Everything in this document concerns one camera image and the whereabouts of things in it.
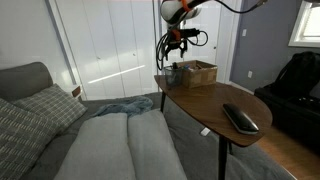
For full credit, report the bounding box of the small wooden nightstand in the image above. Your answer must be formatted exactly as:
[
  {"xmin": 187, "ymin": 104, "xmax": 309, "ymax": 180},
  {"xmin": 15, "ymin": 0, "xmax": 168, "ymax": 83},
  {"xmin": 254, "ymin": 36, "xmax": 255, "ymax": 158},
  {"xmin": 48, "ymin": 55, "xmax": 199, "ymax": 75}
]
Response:
[{"xmin": 68, "ymin": 84, "xmax": 84, "ymax": 101}]

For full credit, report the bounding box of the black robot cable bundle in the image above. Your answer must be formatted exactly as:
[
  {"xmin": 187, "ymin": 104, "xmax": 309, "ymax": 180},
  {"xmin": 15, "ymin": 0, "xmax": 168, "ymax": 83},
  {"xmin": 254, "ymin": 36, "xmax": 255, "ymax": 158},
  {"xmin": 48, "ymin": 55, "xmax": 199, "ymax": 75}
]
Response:
[{"xmin": 155, "ymin": 0, "xmax": 270, "ymax": 72}]

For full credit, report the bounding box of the black wire mesh basket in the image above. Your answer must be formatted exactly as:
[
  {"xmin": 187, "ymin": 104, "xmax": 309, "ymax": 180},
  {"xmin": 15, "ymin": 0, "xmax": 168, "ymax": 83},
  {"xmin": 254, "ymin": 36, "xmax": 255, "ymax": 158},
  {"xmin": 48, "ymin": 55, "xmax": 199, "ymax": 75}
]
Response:
[{"xmin": 163, "ymin": 65, "xmax": 184, "ymax": 90}]

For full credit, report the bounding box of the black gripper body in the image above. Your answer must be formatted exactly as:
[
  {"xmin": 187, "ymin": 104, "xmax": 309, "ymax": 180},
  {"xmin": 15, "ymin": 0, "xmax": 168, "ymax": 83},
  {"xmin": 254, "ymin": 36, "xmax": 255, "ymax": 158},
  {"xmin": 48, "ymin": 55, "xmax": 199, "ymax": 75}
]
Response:
[{"xmin": 165, "ymin": 28, "xmax": 202, "ymax": 51}]

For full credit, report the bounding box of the white fabric tag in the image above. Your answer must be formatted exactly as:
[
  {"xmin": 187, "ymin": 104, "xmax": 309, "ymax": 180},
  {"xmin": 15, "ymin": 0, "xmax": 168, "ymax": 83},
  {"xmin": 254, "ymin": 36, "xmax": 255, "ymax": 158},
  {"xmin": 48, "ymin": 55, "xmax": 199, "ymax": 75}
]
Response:
[{"xmin": 200, "ymin": 127, "xmax": 212, "ymax": 137}]

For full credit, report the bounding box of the blue crumpled blanket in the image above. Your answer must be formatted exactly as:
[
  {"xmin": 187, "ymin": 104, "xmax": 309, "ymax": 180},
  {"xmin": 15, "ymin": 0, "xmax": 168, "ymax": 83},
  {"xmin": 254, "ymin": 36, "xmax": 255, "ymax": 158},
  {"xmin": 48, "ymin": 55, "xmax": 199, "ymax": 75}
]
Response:
[{"xmin": 91, "ymin": 95, "xmax": 154, "ymax": 118}]

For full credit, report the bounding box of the white framed window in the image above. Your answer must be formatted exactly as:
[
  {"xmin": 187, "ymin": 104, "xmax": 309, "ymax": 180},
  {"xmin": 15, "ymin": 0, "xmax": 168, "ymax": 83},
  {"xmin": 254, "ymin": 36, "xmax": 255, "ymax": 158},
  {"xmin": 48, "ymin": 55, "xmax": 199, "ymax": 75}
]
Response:
[{"xmin": 288, "ymin": 0, "xmax": 320, "ymax": 48}]

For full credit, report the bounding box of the dark wooden side table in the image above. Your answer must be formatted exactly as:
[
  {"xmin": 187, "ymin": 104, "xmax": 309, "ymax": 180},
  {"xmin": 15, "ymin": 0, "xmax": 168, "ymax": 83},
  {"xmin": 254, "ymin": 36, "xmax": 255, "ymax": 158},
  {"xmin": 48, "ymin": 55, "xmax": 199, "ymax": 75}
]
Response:
[{"xmin": 153, "ymin": 73, "xmax": 274, "ymax": 180}]

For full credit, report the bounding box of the light grey seat cushion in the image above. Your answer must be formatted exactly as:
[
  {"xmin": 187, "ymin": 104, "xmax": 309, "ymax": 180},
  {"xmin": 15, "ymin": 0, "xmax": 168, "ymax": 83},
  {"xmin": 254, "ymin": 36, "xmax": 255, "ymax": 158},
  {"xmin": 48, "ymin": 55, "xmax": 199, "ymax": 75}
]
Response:
[
  {"xmin": 53, "ymin": 112, "xmax": 137, "ymax": 180},
  {"xmin": 127, "ymin": 109, "xmax": 188, "ymax": 180}
]

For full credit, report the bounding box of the grey plaid pillow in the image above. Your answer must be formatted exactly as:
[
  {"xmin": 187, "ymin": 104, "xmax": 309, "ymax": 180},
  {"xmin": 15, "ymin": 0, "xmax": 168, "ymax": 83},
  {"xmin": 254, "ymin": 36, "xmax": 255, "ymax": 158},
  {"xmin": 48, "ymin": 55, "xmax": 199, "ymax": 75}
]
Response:
[{"xmin": 11, "ymin": 83, "xmax": 88, "ymax": 134}]

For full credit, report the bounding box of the wooden box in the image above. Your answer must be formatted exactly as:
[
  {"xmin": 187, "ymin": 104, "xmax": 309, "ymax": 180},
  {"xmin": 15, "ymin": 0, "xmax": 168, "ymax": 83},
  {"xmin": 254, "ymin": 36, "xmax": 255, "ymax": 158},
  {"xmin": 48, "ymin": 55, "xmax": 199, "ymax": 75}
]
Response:
[{"xmin": 176, "ymin": 59, "xmax": 219, "ymax": 89}]

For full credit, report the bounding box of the white bifold closet door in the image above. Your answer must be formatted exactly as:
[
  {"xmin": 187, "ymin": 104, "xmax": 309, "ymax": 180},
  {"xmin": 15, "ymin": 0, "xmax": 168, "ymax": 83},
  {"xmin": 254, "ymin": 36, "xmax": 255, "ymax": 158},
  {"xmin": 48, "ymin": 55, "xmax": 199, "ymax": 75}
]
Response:
[
  {"xmin": 158, "ymin": 0, "xmax": 243, "ymax": 84},
  {"xmin": 49, "ymin": 0, "xmax": 159, "ymax": 101}
]

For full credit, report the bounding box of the grey dash-patterned pillow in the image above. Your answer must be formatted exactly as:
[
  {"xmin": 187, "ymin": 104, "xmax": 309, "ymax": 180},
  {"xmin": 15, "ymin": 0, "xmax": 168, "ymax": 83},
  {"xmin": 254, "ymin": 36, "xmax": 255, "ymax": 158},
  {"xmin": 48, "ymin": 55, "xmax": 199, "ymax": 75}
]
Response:
[{"xmin": 0, "ymin": 98, "xmax": 61, "ymax": 180}]

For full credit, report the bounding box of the black backpack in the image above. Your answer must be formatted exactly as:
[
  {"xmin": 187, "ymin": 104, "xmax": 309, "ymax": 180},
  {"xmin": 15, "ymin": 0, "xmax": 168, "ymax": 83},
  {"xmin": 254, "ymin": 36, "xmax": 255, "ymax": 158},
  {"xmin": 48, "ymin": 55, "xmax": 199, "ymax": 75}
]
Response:
[{"xmin": 268, "ymin": 50, "xmax": 320, "ymax": 99}]

